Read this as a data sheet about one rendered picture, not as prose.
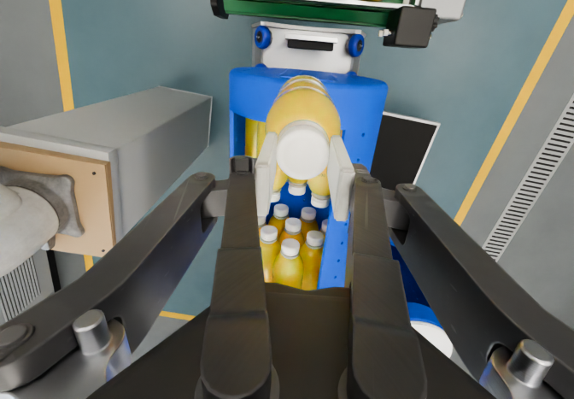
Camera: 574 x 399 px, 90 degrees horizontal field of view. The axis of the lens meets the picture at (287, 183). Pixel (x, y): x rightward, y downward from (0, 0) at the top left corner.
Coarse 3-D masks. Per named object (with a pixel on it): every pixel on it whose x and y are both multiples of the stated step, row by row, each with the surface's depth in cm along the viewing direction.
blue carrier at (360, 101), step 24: (240, 72) 46; (264, 72) 49; (288, 72) 53; (312, 72) 59; (240, 96) 46; (264, 96) 42; (336, 96) 41; (360, 96) 42; (384, 96) 47; (240, 120) 60; (264, 120) 44; (360, 120) 44; (240, 144) 62; (360, 144) 46; (288, 192) 78; (336, 240) 53; (336, 264) 57
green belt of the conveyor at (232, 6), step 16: (224, 0) 64; (240, 0) 64; (256, 0) 65; (272, 0) 64; (384, 0) 64; (400, 0) 63; (256, 16) 69; (272, 16) 67; (288, 16) 67; (304, 16) 66; (320, 16) 66; (336, 16) 66; (352, 16) 65; (368, 16) 65; (384, 16) 65
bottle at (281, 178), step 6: (258, 126) 54; (264, 126) 53; (258, 132) 54; (264, 132) 53; (258, 138) 55; (264, 138) 53; (258, 144) 55; (258, 150) 56; (276, 174) 56; (282, 174) 56; (276, 180) 57; (282, 180) 57; (276, 186) 58; (282, 186) 59; (276, 192) 59
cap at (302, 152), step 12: (288, 132) 20; (300, 132) 20; (312, 132) 20; (288, 144) 20; (300, 144) 20; (312, 144) 20; (324, 144) 20; (276, 156) 21; (288, 156) 21; (300, 156) 21; (312, 156) 21; (324, 156) 20; (288, 168) 21; (300, 168) 21; (312, 168) 21; (324, 168) 21
